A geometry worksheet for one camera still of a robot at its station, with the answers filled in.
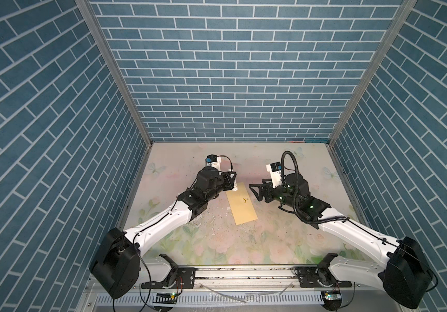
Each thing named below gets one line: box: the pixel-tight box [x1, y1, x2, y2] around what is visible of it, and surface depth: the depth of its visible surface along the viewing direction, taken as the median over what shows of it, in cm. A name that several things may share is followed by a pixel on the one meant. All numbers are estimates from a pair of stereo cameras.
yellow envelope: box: [225, 182, 258, 226], surface depth 96 cm
